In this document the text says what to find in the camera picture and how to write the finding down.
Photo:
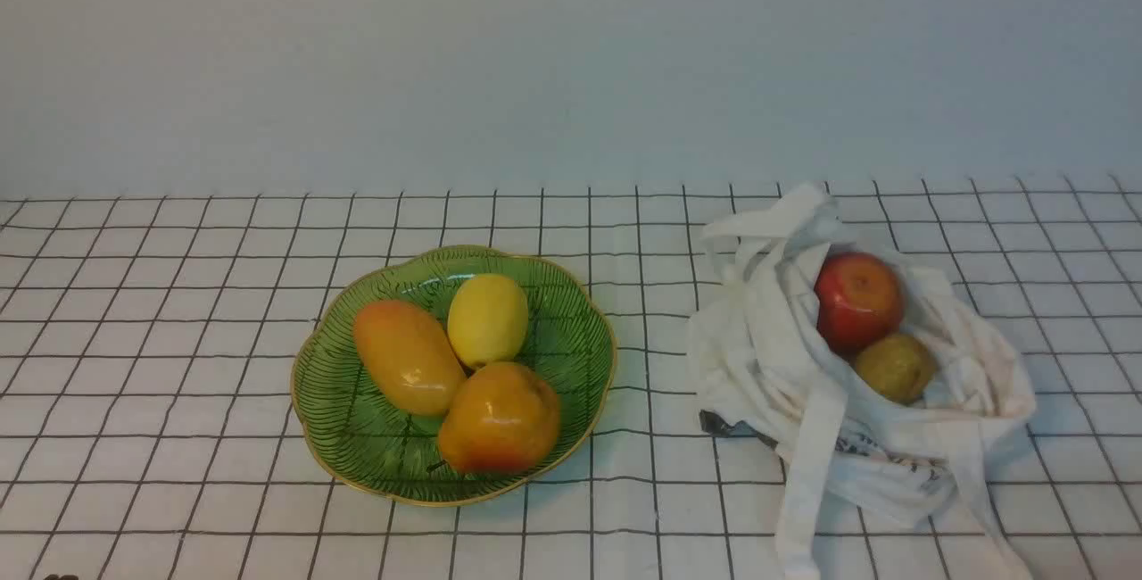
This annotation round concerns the orange mango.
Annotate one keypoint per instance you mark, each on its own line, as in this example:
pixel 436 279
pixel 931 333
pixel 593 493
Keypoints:
pixel 407 354

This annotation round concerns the white grid tablecloth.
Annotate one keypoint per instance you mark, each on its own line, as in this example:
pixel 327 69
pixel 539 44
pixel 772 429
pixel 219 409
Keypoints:
pixel 148 342

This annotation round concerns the red apple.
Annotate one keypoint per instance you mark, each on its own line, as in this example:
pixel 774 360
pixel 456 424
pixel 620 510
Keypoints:
pixel 861 301

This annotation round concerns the brown-green kiwi fruit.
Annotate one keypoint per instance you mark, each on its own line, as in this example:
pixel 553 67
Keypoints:
pixel 899 367

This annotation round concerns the green leaf-pattern plate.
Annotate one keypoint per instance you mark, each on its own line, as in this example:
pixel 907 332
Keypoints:
pixel 362 439

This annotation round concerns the orange persimmon fruit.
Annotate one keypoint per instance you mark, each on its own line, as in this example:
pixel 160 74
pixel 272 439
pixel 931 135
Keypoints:
pixel 504 420

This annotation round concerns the yellow lemon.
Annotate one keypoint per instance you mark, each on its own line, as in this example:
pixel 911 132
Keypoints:
pixel 488 320

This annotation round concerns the white cloth bag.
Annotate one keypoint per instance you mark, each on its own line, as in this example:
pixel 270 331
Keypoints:
pixel 759 361

